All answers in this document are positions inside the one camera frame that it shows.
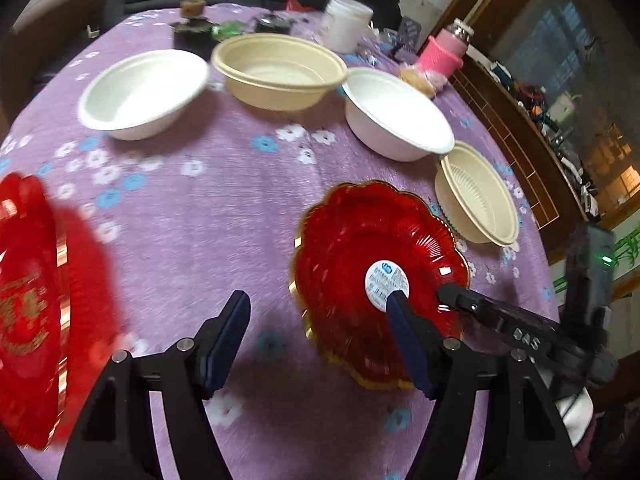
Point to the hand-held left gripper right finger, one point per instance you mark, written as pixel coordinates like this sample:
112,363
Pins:
407,340

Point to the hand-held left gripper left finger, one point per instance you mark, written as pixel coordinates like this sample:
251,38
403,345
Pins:
227,345

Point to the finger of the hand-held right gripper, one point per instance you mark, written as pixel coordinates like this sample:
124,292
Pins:
505,322

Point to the red flower-shaped glass plate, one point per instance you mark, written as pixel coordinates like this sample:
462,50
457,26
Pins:
345,255

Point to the small beige ribbed bowl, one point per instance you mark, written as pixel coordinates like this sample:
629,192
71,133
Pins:
480,200

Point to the red gold-print plate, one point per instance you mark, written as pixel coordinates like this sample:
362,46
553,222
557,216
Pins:
25,285

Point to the white paper bowl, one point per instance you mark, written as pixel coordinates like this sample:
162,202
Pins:
395,110
140,90

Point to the large beige bowl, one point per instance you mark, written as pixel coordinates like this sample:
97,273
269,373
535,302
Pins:
280,67

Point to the white cloth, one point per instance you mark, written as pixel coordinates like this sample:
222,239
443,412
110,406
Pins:
575,415

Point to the purple floral tablecloth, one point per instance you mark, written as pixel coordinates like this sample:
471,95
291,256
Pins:
225,210

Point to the wooden glass-front cabinet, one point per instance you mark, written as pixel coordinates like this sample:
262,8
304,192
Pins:
550,85

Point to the wrapped round pastry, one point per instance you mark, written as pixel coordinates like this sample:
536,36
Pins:
415,80

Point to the pink sleeved bottle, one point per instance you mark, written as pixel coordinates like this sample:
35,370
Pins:
440,55

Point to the clear plastic packaging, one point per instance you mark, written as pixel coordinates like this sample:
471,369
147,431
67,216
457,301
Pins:
397,37

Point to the black cylinder with gear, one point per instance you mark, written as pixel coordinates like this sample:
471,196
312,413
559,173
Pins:
192,40

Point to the white plastic jar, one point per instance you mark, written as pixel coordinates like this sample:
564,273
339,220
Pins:
345,25

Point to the black finned block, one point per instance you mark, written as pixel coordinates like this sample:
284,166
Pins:
272,25

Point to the brown roll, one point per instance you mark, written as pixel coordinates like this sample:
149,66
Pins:
193,8

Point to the red plastic bag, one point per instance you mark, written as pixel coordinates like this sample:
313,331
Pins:
300,6

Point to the brown wooden chair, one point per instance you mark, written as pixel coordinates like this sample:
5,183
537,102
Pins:
60,25

